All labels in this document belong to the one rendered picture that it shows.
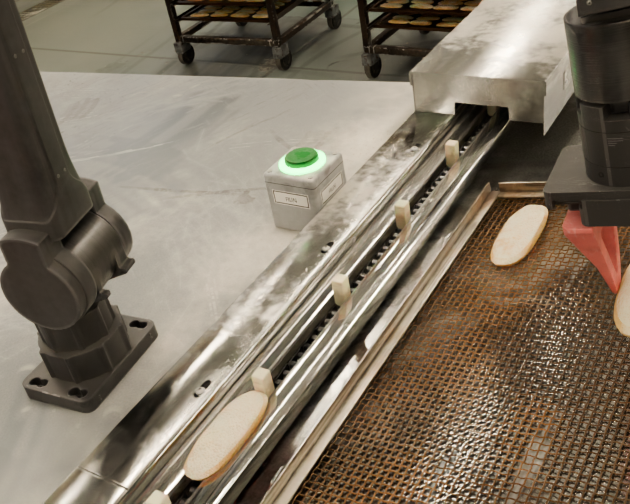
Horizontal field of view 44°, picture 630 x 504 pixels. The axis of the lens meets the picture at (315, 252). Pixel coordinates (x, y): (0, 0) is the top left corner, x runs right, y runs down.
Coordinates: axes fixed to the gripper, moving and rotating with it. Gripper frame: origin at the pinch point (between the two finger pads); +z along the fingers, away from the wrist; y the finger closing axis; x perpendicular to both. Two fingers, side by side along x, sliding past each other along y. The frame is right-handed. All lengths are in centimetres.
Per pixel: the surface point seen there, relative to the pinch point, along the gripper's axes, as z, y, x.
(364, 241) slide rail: 6.4, 30.9, -14.5
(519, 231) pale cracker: 3.5, 12.7, -11.7
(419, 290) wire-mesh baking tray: 4.1, 19.5, -3.2
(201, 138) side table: 3, 69, -38
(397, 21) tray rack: 49, 131, -239
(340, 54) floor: 66, 173, -259
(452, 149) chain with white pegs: 5.3, 27.0, -32.9
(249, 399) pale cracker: 6.0, 30.5, 10.4
